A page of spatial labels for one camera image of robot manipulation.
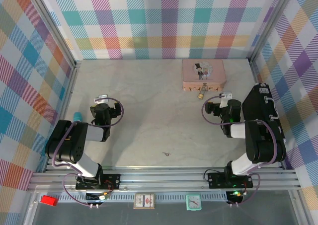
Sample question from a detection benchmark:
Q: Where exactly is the small brass padlock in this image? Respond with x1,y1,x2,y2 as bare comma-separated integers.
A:
198,84,208,99

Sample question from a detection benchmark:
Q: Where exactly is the pink tin box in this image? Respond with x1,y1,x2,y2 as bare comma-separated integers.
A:
182,59,227,92

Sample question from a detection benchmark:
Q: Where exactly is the black hard case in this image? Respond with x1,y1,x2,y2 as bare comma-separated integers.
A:
241,83,286,144

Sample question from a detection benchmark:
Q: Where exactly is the left black connector board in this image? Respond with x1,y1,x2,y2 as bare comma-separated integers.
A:
85,192,110,201

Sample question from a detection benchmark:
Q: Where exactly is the black connector board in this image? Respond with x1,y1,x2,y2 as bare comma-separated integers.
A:
227,190,244,202
85,192,110,201

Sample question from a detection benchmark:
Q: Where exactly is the right black connector board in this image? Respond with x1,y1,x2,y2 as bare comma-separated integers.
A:
227,190,244,202

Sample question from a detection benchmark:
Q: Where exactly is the small teal clock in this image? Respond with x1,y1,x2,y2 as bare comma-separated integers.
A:
185,194,201,211

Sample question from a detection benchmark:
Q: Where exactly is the playing card box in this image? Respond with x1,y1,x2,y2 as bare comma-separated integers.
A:
133,194,155,210

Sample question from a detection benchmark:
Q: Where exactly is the red plastic block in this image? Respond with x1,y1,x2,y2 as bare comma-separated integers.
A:
40,195,59,207

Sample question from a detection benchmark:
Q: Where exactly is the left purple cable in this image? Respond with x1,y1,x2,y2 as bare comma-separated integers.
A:
51,97,124,208

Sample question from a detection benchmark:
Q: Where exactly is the purple cable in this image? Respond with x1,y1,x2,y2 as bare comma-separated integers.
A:
51,97,124,208
201,94,278,208

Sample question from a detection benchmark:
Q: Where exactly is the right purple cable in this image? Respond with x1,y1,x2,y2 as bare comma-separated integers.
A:
201,94,278,208

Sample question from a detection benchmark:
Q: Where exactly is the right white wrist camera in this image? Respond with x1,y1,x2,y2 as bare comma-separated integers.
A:
220,92,234,108

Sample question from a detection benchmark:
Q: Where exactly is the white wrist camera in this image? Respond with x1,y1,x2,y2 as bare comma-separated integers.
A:
93,94,109,104
220,92,234,108

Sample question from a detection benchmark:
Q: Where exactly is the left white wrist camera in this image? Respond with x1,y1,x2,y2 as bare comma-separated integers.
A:
93,94,109,104

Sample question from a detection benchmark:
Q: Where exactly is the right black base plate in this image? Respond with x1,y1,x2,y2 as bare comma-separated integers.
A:
207,172,254,189

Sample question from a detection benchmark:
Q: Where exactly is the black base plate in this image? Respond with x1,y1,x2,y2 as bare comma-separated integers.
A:
207,172,254,189
75,174,122,191

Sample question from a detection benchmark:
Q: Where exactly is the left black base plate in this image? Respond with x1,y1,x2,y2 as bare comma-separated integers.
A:
75,174,122,191

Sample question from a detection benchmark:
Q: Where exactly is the aluminium frame rail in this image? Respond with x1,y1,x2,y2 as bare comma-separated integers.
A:
27,165,302,194

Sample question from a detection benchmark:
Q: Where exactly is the right aluminium frame post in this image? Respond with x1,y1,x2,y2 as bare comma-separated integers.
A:
249,0,298,63

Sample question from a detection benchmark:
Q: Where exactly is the aluminium frame post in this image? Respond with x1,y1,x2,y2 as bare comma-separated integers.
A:
31,0,81,67
249,0,298,63

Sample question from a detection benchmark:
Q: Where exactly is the perforated metal cable strip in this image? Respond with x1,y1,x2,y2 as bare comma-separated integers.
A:
59,194,229,202

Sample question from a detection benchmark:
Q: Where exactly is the left aluminium frame post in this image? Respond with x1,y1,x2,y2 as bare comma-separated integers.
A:
31,0,81,67

